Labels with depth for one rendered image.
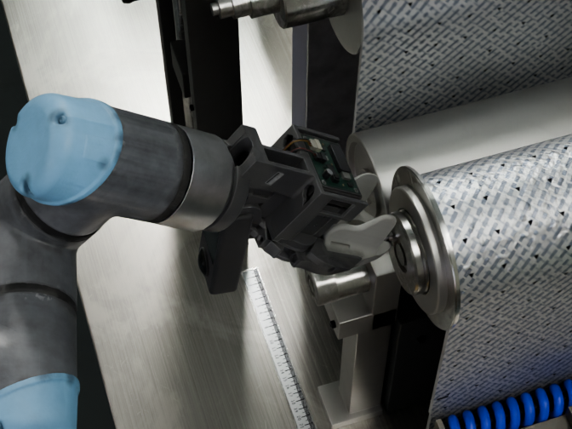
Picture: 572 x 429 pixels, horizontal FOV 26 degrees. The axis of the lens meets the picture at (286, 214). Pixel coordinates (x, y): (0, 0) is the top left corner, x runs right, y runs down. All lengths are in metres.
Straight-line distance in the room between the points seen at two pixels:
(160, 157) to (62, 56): 0.85
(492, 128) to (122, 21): 0.70
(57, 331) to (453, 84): 0.52
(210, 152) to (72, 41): 0.84
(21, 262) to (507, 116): 0.52
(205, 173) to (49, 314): 0.15
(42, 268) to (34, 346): 0.06
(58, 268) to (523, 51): 0.54
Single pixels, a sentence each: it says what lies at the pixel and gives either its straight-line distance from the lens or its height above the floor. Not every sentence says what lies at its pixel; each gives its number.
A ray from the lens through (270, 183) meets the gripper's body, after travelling 0.93.
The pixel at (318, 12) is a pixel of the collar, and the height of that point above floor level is 1.33.
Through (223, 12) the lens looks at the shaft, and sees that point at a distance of 1.13.
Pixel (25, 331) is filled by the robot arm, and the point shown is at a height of 1.42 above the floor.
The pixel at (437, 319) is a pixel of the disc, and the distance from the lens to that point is 1.10.
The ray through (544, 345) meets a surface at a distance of 1.20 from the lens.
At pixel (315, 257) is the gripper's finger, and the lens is 0.99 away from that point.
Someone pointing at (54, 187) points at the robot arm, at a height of 1.49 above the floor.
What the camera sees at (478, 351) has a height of 1.15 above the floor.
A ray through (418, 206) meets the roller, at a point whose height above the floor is 1.31.
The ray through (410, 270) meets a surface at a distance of 1.06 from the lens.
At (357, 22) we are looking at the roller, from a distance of 1.13.
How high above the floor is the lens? 2.16
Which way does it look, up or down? 56 degrees down
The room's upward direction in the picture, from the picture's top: straight up
